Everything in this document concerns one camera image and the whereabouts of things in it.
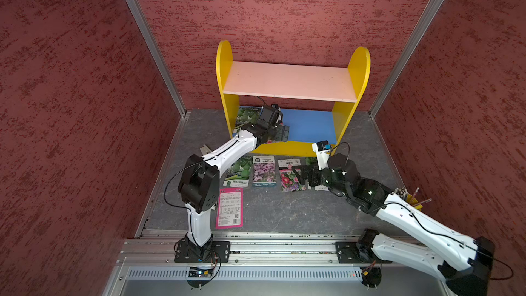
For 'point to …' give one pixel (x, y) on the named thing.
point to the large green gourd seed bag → (240, 175)
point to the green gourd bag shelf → (248, 114)
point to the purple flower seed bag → (264, 171)
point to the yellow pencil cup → (411, 199)
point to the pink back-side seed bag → (229, 213)
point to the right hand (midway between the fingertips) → (300, 171)
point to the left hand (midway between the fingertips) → (276, 132)
